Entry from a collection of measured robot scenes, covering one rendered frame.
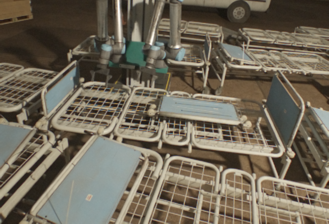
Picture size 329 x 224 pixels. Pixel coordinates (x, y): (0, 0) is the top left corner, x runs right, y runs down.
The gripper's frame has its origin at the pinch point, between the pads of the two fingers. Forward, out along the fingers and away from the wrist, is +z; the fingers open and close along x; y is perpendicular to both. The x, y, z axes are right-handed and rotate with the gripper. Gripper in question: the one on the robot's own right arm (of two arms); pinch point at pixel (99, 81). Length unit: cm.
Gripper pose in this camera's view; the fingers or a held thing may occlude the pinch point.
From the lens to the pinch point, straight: 240.7
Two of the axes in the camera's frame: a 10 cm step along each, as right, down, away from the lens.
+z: -2.5, 9.4, 2.3
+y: 1.1, -2.1, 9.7
